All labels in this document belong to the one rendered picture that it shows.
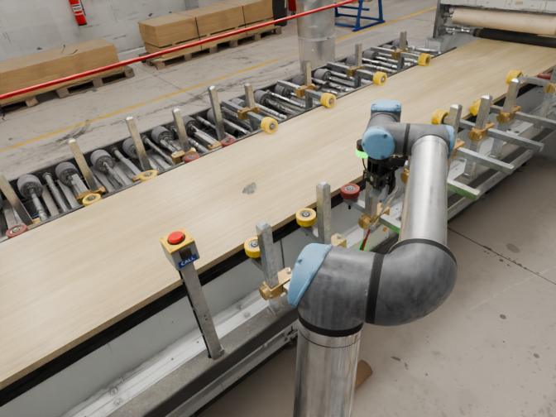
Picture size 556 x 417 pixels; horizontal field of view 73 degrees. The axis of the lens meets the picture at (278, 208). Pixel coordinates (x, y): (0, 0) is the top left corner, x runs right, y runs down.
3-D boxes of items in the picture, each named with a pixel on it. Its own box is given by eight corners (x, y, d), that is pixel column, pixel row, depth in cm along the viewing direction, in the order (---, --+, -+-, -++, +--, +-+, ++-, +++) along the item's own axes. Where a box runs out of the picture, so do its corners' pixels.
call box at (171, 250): (201, 260, 101) (194, 238, 96) (177, 273, 98) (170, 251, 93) (189, 246, 106) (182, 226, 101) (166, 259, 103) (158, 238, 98)
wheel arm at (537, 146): (542, 150, 166) (545, 142, 164) (539, 152, 164) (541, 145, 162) (440, 118, 199) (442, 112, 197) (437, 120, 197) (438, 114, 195)
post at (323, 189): (332, 281, 153) (330, 183, 124) (325, 285, 151) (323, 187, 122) (326, 276, 155) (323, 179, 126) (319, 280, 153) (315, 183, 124)
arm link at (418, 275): (466, 308, 51) (457, 115, 102) (371, 289, 55) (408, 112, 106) (451, 358, 58) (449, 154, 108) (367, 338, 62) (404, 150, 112)
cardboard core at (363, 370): (372, 368, 183) (328, 409, 170) (371, 376, 188) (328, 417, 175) (360, 357, 188) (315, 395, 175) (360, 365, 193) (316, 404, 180)
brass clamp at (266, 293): (298, 284, 136) (297, 275, 133) (268, 304, 130) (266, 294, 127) (288, 275, 140) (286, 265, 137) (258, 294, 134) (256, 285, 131)
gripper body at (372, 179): (361, 184, 131) (362, 153, 124) (378, 174, 135) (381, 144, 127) (379, 193, 126) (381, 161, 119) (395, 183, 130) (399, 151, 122)
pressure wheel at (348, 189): (362, 208, 167) (363, 187, 160) (349, 216, 163) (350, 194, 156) (349, 200, 172) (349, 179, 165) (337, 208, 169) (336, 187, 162)
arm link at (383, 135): (405, 133, 98) (408, 113, 108) (360, 130, 102) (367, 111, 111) (400, 164, 104) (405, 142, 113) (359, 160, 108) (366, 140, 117)
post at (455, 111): (443, 198, 184) (463, 103, 155) (439, 201, 182) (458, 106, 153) (437, 195, 186) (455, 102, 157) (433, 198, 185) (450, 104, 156)
